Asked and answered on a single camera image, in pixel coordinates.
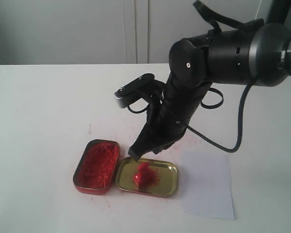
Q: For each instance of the red stamp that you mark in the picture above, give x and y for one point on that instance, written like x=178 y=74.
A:
x=144 y=175

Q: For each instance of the red ink tin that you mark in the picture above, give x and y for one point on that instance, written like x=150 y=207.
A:
x=96 y=169

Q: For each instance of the white paper sheet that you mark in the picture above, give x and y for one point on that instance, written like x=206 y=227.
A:
x=205 y=185

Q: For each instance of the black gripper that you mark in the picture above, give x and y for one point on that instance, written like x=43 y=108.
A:
x=166 y=124

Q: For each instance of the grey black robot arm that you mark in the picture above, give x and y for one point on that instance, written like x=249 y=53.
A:
x=249 y=54

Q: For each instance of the gold tin lid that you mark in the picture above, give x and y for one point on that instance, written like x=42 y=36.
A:
x=163 y=185

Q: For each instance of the white cabinet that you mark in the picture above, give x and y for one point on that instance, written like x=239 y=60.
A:
x=94 y=31

